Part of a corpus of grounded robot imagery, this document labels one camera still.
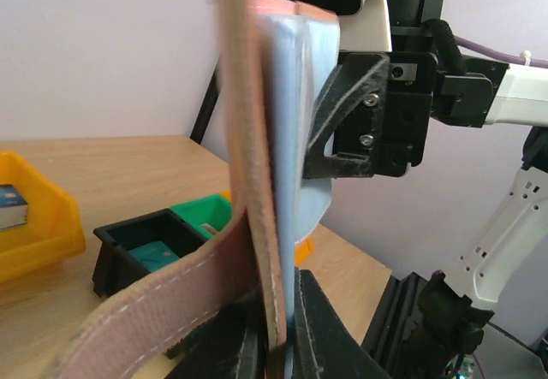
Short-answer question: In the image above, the blue card stack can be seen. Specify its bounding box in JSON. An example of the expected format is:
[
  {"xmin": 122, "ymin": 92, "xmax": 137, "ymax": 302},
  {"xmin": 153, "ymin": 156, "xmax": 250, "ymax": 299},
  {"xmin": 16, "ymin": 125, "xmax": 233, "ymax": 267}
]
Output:
[{"xmin": 0, "ymin": 184, "xmax": 28, "ymax": 230}]

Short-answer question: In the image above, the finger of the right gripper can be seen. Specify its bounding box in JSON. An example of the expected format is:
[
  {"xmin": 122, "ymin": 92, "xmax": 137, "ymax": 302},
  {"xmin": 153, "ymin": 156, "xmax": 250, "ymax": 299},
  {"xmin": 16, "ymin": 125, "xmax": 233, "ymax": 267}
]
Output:
[{"xmin": 301, "ymin": 51, "xmax": 391, "ymax": 181}]

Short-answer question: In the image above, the yellow bin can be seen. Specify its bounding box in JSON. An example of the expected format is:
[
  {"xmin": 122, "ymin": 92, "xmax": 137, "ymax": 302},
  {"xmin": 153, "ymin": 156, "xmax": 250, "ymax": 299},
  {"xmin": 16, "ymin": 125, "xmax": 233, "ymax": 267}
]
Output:
[
  {"xmin": 1, "ymin": 151, "xmax": 86, "ymax": 282},
  {"xmin": 294, "ymin": 190, "xmax": 316, "ymax": 264}
]

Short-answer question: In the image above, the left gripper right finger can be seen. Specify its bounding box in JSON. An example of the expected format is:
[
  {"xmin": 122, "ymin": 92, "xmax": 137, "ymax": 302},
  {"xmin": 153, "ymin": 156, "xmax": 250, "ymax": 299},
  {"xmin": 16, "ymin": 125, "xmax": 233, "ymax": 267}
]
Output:
[{"xmin": 293, "ymin": 268, "xmax": 389, "ymax": 379}]

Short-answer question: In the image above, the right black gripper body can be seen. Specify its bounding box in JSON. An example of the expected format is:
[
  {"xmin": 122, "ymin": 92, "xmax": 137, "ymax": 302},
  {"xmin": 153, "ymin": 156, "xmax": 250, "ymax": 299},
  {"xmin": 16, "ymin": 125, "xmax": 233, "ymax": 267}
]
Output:
[{"xmin": 333, "ymin": 51, "xmax": 440, "ymax": 179}]

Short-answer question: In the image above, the pink card holder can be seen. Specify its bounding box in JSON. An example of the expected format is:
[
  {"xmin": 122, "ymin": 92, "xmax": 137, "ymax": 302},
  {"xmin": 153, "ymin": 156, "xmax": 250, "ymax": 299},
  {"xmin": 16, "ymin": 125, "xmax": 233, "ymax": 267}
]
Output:
[{"xmin": 53, "ymin": 0, "xmax": 343, "ymax": 379}]

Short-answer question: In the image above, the teal card stack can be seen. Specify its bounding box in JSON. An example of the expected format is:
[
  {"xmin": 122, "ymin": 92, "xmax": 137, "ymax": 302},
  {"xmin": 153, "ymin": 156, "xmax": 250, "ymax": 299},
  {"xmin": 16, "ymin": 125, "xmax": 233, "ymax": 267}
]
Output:
[{"xmin": 129, "ymin": 241, "xmax": 179, "ymax": 272}]

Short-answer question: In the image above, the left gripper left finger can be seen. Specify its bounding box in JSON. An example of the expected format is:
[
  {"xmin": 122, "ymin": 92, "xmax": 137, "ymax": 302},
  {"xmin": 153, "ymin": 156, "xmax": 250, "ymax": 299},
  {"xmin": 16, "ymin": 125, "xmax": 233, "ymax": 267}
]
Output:
[{"xmin": 167, "ymin": 297, "xmax": 265, "ymax": 379}]

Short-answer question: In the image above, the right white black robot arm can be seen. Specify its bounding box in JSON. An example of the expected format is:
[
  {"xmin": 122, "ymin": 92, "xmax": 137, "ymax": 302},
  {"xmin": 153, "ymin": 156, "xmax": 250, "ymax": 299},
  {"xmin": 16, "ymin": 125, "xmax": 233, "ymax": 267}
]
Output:
[{"xmin": 323, "ymin": 0, "xmax": 547, "ymax": 378}]

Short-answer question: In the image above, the green bin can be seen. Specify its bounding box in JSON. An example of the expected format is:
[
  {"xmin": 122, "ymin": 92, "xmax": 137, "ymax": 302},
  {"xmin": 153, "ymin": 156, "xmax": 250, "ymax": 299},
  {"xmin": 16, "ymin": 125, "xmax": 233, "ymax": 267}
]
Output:
[{"xmin": 170, "ymin": 193, "xmax": 232, "ymax": 241}]

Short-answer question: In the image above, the yellow bin far right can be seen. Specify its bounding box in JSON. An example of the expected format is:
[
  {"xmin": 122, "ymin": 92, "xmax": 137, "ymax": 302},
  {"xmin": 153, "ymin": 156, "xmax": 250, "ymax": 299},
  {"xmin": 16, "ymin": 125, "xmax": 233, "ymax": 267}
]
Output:
[{"xmin": 294, "ymin": 190, "xmax": 316, "ymax": 264}]

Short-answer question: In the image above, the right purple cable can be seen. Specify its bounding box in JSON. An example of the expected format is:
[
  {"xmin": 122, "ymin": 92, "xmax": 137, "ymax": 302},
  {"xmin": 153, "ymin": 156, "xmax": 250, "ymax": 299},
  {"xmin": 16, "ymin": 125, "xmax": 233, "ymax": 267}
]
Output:
[{"xmin": 453, "ymin": 34, "xmax": 548, "ymax": 70}]

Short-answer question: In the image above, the black bin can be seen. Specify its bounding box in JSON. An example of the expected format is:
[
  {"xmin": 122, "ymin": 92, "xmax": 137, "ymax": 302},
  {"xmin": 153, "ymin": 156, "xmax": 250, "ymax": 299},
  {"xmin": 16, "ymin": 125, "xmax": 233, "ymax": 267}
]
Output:
[{"xmin": 92, "ymin": 209, "xmax": 211, "ymax": 297}]

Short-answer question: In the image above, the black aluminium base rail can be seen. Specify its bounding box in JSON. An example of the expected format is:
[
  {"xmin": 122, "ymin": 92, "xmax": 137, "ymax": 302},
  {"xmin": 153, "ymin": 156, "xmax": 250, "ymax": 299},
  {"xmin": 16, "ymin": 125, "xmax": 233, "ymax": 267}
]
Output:
[{"xmin": 361, "ymin": 273, "xmax": 428, "ymax": 378}]

